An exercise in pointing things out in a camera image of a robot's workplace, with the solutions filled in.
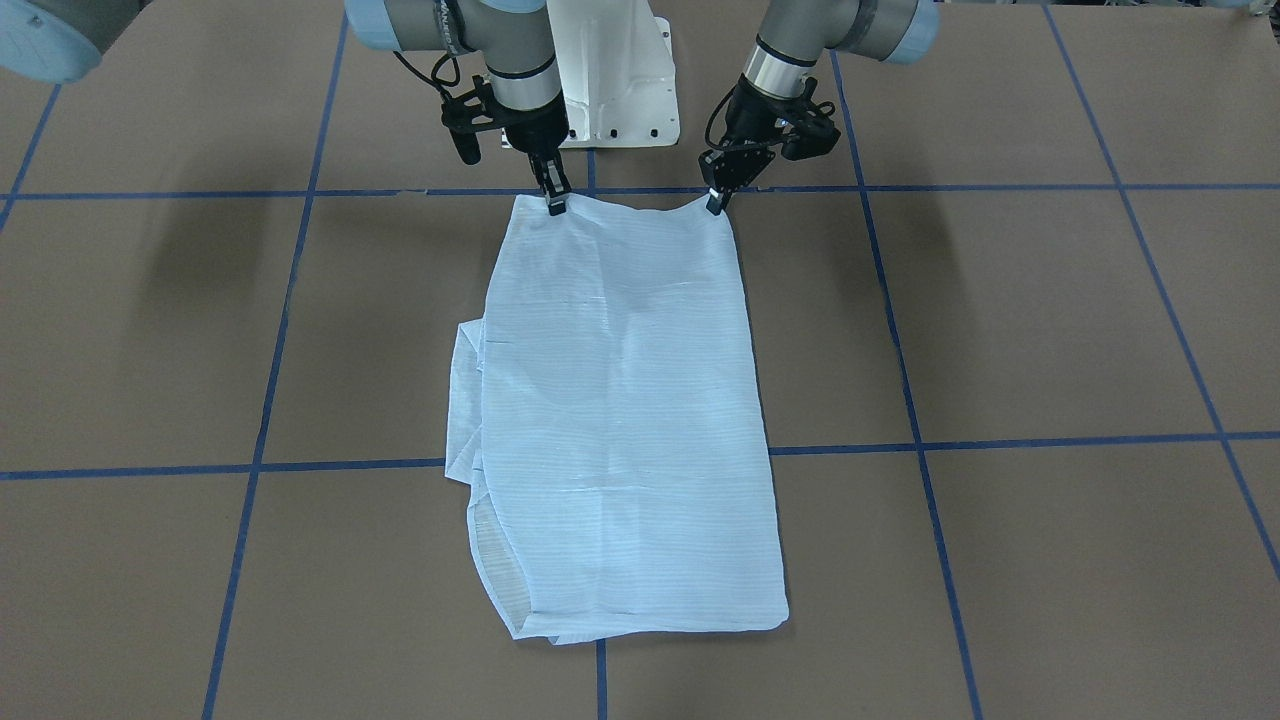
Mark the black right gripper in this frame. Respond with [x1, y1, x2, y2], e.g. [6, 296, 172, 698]
[442, 79, 572, 217]

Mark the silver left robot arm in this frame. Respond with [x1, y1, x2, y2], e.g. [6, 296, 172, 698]
[698, 1, 940, 215]

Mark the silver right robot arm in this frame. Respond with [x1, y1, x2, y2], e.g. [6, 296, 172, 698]
[3, 1, 571, 215]

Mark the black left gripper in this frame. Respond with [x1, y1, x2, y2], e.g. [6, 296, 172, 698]
[698, 76, 841, 217]

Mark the white pedestal column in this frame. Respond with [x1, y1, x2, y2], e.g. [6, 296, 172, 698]
[547, 1, 681, 149]

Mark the light blue button-up shirt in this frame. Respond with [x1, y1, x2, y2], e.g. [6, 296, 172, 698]
[444, 195, 788, 644]

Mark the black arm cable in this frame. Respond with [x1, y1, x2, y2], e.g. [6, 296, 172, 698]
[704, 88, 741, 152]
[392, 50, 463, 105]

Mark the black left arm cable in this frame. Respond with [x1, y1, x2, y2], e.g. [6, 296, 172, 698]
[704, 88, 741, 152]

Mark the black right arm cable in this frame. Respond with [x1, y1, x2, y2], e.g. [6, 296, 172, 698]
[392, 50, 463, 105]

